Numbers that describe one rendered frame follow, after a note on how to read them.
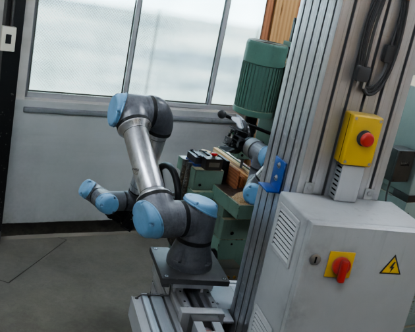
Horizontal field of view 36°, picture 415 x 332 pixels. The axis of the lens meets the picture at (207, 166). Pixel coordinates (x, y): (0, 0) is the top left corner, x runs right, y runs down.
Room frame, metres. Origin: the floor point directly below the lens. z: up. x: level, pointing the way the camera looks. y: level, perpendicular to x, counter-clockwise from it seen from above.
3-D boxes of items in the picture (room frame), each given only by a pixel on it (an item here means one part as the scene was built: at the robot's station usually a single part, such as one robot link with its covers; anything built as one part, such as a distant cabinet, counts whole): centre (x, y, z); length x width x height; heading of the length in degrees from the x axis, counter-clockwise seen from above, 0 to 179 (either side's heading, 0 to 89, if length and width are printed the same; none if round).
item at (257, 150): (2.22, -0.19, 1.14); 0.11 x 0.08 x 0.09; 29
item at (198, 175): (2.58, 0.02, 0.92); 0.15 x 0.13 x 0.09; 29
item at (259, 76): (2.68, -0.14, 1.35); 0.18 x 0.18 x 0.31
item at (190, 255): (1.91, 0.00, 0.87); 0.15 x 0.15 x 0.10
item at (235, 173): (2.61, -0.09, 0.94); 0.20 x 0.01 x 0.08; 29
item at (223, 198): (2.62, -0.06, 0.87); 0.61 x 0.30 x 0.06; 29
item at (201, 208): (1.90, 0.00, 0.98); 0.13 x 0.12 x 0.14; 123
